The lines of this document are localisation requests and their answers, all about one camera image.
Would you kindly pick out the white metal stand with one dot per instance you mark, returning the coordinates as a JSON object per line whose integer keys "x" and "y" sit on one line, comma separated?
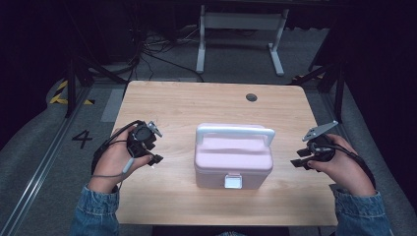
{"x": 241, "y": 21}

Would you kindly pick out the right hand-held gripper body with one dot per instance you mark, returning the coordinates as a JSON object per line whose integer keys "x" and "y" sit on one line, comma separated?
{"x": 319, "y": 147}

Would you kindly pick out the person's left hand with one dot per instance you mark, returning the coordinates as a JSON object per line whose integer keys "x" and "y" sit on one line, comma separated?
{"x": 111, "y": 164}

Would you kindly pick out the grey table grommet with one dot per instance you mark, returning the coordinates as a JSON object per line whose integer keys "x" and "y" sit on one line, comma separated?
{"x": 251, "y": 97}

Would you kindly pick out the metal floor rail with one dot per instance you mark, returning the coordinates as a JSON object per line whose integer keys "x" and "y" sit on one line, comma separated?
{"x": 39, "y": 167}

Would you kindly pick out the black metal stand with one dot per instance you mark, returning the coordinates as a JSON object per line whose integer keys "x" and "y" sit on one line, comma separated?
{"x": 339, "y": 85}

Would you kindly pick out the black tripod stand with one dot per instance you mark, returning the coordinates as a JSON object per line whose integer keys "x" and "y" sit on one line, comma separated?
{"x": 71, "y": 85}

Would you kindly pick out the yellow black floor tape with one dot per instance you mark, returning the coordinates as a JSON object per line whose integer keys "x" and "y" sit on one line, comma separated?
{"x": 59, "y": 98}

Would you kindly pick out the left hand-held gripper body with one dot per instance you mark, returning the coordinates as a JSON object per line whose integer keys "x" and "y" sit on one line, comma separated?
{"x": 141, "y": 134}

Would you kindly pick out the person's right hand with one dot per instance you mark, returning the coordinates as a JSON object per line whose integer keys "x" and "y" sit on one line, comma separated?
{"x": 347, "y": 167}

